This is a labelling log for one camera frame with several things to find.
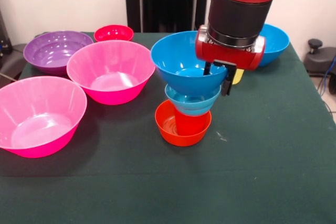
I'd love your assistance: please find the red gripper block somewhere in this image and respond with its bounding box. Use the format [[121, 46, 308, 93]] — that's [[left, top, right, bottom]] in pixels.
[[194, 24, 266, 97]]

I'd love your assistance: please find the stack of small blue bowls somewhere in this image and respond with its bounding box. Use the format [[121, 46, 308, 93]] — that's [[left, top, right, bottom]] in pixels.
[[164, 83, 222, 116]]

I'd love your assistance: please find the large blue bowl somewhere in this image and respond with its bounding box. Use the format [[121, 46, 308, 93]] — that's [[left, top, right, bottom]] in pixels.
[[150, 30, 229, 98], [257, 24, 290, 68]]

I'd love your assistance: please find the red cup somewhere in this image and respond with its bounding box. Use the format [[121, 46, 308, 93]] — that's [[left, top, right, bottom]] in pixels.
[[174, 107, 211, 136]]

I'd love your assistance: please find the orange bowl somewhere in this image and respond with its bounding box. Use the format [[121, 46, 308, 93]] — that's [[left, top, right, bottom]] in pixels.
[[154, 99, 212, 147]]

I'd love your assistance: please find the yellow cup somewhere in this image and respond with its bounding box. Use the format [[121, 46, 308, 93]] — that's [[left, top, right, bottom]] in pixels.
[[232, 68, 245, 86]]

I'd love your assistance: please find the large pink bowl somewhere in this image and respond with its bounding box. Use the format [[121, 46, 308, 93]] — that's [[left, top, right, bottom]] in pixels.
[[66, 40, 156, 106], [0, 76, 88, 159]]

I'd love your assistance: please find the small crimson bowl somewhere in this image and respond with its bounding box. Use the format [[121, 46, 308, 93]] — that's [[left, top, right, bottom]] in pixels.
[[93, 24, 134, 42]]

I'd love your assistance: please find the dark green table cloth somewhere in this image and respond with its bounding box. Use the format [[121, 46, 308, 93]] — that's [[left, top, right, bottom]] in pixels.
[[0, 31, 336, 224]]

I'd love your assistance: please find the purple bowl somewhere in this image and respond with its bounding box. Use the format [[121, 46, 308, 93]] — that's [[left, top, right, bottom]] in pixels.
[[23, 30, 95, 76]]

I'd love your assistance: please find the black pedestal foot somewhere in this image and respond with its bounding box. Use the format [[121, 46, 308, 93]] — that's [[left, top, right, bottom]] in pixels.
[[0, 43, 27, 80], [304, 38, 336, 78]]

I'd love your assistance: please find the blue cable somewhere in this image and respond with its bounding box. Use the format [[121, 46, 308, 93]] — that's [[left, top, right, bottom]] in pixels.
[[319, 56, 336, 96]]

